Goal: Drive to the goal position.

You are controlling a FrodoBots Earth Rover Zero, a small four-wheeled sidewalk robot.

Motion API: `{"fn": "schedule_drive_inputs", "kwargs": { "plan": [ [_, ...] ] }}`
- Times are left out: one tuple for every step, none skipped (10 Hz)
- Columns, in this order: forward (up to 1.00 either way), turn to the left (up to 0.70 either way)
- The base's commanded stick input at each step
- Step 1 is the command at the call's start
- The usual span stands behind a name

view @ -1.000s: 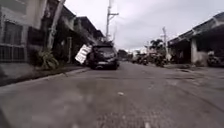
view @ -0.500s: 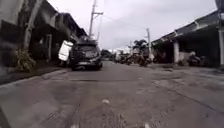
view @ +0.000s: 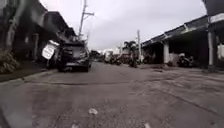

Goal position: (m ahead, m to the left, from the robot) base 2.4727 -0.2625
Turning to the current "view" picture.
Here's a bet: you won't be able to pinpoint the palm tree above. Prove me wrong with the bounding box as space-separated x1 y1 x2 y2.
123 40 138 59

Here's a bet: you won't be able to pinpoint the long building with pillars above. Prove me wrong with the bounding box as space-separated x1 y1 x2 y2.
140 0 224 71

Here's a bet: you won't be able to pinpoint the raised concrete kerb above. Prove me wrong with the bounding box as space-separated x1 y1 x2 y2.
0 68 59 84

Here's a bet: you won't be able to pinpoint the pale utility pole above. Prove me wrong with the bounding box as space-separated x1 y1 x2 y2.
135 29 142 64

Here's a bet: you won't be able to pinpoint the bush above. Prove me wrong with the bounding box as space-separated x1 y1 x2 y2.
0 49 20 75

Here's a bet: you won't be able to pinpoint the tall utility pole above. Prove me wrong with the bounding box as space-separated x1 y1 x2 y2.
77 0 96 38

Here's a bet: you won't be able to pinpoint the dark parked vehicle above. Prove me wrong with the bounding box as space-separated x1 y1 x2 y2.
55 40 93 73

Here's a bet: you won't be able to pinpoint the pale litter piece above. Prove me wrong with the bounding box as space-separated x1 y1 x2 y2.
88 108 99 116

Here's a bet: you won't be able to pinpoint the grey concrete road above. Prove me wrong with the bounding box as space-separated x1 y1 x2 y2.
0 61 224 128

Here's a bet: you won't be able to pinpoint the white tilted sign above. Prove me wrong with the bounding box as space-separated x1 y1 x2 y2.
41 39 60 61

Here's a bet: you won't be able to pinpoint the parked motorcycle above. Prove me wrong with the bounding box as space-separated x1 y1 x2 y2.
177 53 194 68

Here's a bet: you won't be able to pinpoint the dark buildings with trees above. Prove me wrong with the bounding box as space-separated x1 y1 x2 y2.
0 0 78 64

